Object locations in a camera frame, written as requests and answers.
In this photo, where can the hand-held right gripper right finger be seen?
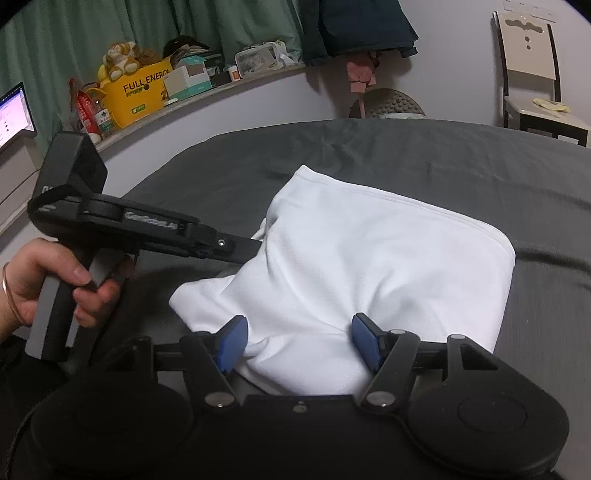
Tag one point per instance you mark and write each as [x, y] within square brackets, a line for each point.
[364, 341]

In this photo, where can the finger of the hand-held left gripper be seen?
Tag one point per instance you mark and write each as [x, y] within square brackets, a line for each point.
[226, 247]

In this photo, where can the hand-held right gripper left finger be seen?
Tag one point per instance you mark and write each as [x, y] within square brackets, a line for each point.
[233, 341]

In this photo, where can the white shirt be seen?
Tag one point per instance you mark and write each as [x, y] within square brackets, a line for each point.
[369, 258]

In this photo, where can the person's left forearm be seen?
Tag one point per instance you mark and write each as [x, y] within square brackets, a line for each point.
[4, 318]

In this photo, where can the person's left hand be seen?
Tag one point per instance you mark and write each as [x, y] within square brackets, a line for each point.
[46, 263]

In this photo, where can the plastic water bottle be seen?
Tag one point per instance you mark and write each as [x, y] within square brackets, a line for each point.
[104, 120]

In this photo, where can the red paper bag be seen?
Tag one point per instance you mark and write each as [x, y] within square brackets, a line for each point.
[83, 110]

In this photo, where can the computer monitor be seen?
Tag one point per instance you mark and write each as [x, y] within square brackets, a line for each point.
[14, 115]

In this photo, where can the yellow cardboard box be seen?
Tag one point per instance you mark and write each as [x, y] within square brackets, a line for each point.
[138, 97]

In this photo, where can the yellow plush toy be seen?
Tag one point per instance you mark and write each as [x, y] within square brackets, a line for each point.
[102, 73]

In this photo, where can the small white flat object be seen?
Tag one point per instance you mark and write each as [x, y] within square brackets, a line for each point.
[171, 101]

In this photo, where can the brown white plush monkey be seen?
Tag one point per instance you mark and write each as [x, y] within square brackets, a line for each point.
[121, 57]

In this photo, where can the pink metal bangle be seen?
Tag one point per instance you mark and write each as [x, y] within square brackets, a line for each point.
[10, 295]

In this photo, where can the brown plush toy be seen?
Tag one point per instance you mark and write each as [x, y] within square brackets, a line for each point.
[148, 56]

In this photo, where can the white teal cardboard box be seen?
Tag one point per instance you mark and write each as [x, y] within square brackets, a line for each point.
[189, 81]

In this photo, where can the green curtain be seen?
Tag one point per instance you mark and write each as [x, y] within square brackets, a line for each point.
[138, 23]

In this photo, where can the black hat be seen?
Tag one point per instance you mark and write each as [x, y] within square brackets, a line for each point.
[184, 45]

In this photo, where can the curved window ledge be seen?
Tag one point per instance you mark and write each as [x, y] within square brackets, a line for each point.
[258, 79]

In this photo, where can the teal flat box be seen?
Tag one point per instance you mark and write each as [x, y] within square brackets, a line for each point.
[201, 60]

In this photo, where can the clear plastic container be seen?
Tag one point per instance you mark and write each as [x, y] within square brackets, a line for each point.
[261, 60]

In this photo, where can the bed with grey sheet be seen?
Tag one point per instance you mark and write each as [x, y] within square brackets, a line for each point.
[461, 161]

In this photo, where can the person's black clothing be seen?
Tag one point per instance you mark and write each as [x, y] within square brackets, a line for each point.
[18, 369]

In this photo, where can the round grey bumpy cushion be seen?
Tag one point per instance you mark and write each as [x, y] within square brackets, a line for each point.
[392, 104]

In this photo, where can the dark teal jacket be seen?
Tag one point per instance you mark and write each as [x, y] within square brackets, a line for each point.
[355, 27]

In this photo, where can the yellow cloth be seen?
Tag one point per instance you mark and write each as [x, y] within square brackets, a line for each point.
[551, 105]

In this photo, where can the black beige chair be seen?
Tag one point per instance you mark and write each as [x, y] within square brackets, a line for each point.
[526, 64]

